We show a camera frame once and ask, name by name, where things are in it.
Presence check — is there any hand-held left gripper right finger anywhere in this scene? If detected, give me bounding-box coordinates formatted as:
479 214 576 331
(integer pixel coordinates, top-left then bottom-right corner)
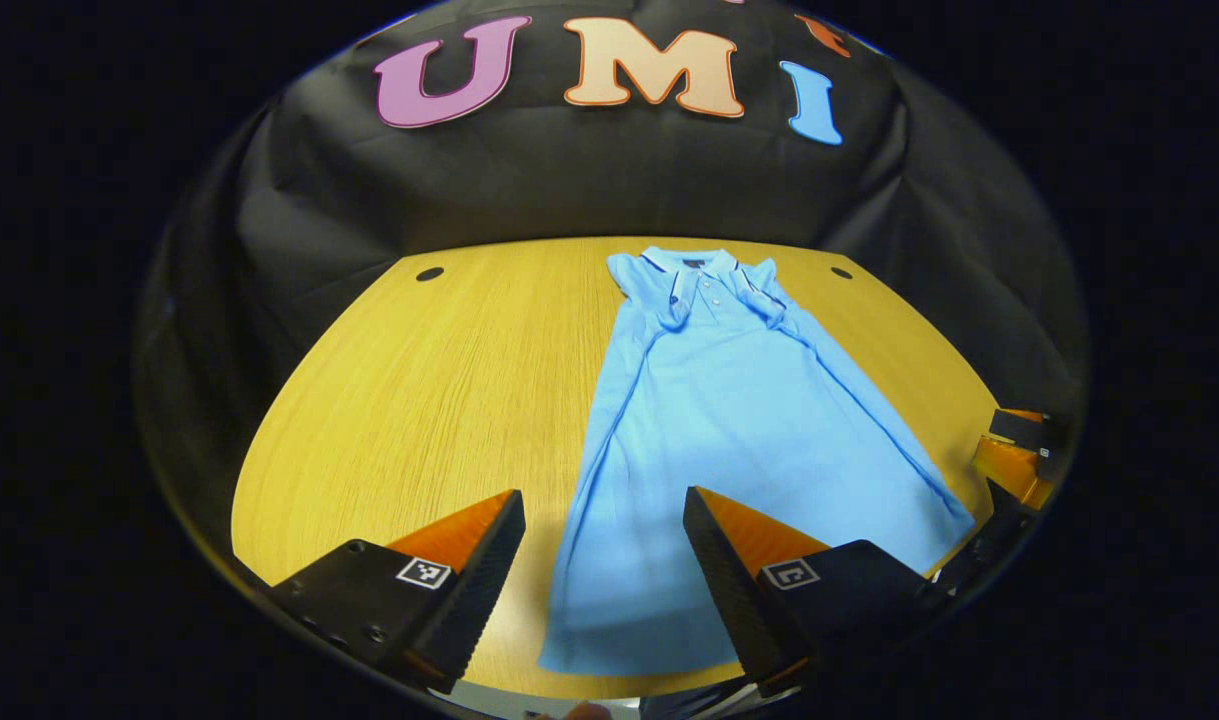
682 486 931 691

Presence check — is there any light blue T-shirt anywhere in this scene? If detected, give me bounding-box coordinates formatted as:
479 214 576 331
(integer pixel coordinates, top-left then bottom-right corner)
539 246 976 677

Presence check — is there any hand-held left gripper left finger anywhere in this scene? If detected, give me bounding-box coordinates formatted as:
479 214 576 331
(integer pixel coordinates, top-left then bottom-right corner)
267 489 528 694

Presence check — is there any black backdrop cloth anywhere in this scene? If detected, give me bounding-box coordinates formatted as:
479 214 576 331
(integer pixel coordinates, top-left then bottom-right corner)
134 0 1090 561

